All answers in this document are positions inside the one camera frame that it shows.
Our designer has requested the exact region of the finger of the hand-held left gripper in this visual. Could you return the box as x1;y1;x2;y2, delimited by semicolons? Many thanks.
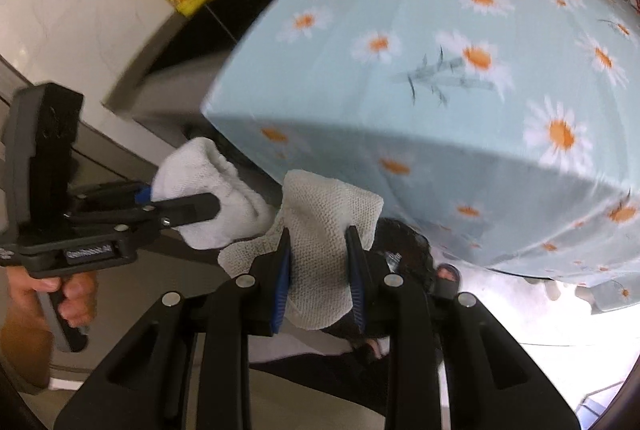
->
69;181;152;211
66;193;222;237

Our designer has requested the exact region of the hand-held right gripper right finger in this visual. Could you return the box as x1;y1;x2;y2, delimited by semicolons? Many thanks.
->
345;226;581;430

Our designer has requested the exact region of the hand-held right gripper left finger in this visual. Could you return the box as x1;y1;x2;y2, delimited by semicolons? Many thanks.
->
54;227;292;430

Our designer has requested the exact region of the white cloth towel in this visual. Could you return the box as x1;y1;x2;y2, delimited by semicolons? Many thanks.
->
218;170;385;332

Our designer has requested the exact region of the person's left forearm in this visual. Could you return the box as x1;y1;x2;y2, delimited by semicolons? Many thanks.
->
0;302;55;395

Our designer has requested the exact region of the person's left hand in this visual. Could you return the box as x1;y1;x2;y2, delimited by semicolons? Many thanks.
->
7;269;99;331

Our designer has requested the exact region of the person's slippered foot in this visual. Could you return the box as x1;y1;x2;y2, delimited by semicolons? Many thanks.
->
350;339;389;364
434;262;462;298

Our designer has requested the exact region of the black low cabinet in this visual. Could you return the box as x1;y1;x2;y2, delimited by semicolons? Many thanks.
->
145;0;301;78

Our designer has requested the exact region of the daisy print tablecloth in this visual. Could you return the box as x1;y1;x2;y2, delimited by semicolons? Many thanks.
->
200;0;640;315

